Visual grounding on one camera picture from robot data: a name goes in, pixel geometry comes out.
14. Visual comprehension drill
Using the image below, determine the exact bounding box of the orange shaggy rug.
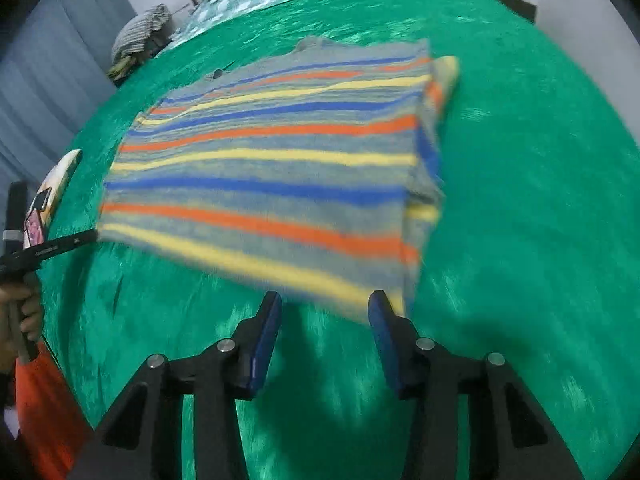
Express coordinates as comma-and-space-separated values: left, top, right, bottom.
15, 342, 93, 479

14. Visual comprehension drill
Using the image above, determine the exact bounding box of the person's left hand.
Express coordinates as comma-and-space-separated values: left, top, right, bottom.
1, 272, 43, 374

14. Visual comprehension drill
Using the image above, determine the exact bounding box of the striped knitted sweater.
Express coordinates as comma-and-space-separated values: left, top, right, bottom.
98, 37, 460, 320

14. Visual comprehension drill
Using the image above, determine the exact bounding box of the blue grey curtain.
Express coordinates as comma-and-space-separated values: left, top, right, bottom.
1, 0, 134, 190

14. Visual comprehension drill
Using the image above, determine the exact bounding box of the patterned cushion on bed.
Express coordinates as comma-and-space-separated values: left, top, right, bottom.
36, 148, 82, 240

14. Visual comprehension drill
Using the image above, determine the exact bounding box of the pile of clothes beside bed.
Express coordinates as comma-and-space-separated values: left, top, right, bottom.
106, 3, 171, 87

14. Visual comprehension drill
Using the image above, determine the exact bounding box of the smartphone with lit screen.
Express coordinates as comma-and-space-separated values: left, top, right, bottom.
23, 188, 51, 248

